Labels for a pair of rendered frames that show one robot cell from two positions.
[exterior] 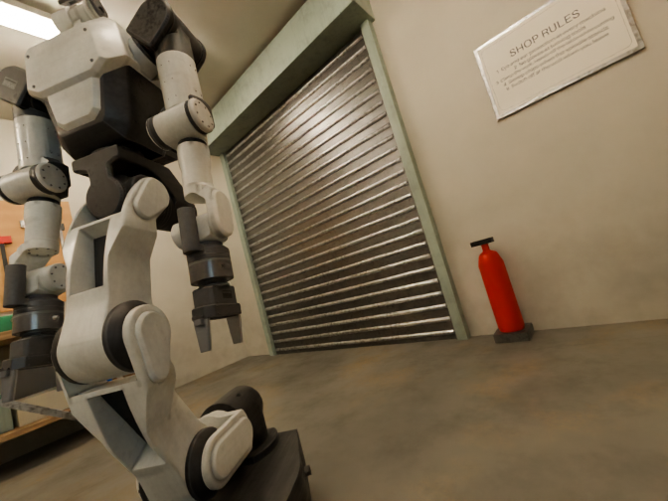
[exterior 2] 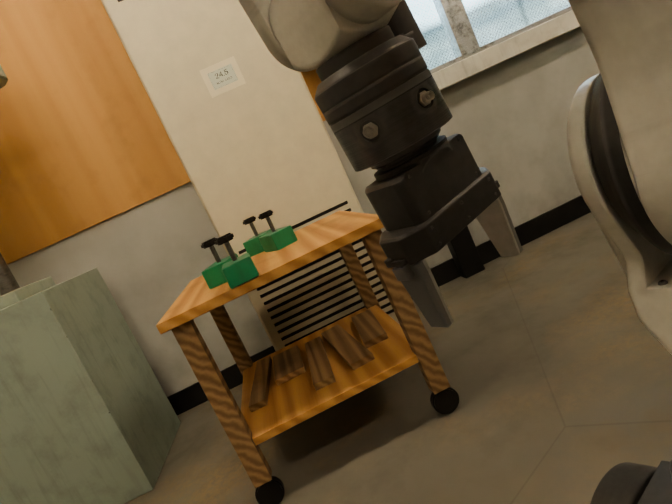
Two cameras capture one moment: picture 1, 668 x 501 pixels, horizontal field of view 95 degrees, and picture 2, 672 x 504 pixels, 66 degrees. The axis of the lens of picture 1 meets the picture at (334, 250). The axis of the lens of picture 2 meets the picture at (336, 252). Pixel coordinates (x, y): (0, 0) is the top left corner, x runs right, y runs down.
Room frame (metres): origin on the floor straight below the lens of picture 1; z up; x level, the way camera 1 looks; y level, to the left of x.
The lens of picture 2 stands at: (1.01, 0.52, 0.68)
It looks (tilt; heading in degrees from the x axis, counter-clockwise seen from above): 9 degrees down; 226
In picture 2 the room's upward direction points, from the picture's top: 25 degrees counter-clockwise
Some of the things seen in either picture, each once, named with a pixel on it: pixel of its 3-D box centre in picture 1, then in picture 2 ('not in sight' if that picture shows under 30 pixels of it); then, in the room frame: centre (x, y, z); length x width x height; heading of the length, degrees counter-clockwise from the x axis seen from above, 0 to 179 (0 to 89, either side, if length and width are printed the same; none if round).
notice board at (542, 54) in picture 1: (548, 49); not in sight; (1.56, -1.39, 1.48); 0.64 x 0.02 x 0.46; 51
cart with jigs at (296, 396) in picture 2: not in sight; (300, 318); (0.12, -0.68, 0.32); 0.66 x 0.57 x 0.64; 52
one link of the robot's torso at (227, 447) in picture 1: (199, 453); not in sight; (0.80, 0.46, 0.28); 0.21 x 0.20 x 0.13; 171
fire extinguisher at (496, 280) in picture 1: (498, 287); not in sight; (1.86, -0.89, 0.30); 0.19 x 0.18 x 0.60; 141
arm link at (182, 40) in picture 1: (174, 45); not in sight; (0.73, 0.25, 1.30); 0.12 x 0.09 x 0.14; 170
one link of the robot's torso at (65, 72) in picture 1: (117, 104); not in sight; (0.79, 0.47, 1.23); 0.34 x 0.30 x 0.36; 81
